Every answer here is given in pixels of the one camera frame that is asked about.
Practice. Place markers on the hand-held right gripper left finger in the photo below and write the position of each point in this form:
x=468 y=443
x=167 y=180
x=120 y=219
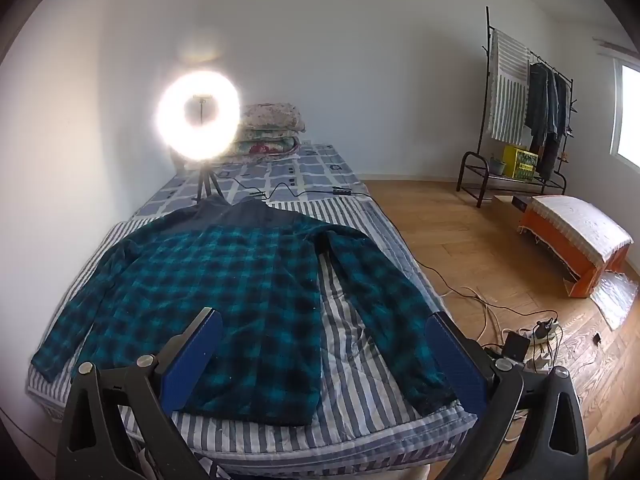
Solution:
x=192 y=360

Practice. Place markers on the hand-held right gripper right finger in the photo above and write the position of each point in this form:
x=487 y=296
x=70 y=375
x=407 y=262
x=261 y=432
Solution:
x=455 y=360

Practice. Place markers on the teal plaid fleece jacket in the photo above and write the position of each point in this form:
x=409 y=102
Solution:
x=225 y=285

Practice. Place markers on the black metal clothes rack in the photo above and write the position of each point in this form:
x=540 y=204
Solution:
x=486 y=60

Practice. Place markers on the black power adapter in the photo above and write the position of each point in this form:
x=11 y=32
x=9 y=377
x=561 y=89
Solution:
x=516 y=345

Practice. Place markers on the white power strip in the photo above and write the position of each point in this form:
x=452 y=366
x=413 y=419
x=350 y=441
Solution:
x=542 y=336

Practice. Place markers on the orange bench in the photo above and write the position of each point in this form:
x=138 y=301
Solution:
x=555 y=245

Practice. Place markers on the brown cardboard box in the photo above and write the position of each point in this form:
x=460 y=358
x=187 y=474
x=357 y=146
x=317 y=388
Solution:
x=505 y=210

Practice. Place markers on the silver foil mat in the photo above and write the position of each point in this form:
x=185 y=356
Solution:
x=617 y=300

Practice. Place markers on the black tripod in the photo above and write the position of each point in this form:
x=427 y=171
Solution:
x=206 y=180

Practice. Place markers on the white lace cloth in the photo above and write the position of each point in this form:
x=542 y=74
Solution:
x=580 y=225

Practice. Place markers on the small grey pot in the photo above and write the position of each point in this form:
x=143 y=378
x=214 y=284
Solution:
x=496 y=165

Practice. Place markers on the yellow crate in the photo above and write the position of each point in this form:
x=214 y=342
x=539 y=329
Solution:
x=520 y=162

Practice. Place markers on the blue checked bed sheet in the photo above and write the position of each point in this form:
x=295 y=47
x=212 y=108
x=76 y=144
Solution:
x=310 y=170

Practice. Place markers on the folded floral quilt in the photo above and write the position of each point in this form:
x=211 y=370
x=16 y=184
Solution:
x=265 y=147

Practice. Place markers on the dark blue hanging garment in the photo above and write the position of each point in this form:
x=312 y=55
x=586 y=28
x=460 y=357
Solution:
x=557 y=120

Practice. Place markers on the striped hanging cloth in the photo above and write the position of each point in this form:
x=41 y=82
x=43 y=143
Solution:
x=507 y=100

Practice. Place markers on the dark green hanging garment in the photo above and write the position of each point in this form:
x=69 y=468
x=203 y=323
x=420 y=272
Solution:
x=536 y=105

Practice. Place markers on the window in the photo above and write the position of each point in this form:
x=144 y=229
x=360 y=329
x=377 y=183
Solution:
x=630 y=115

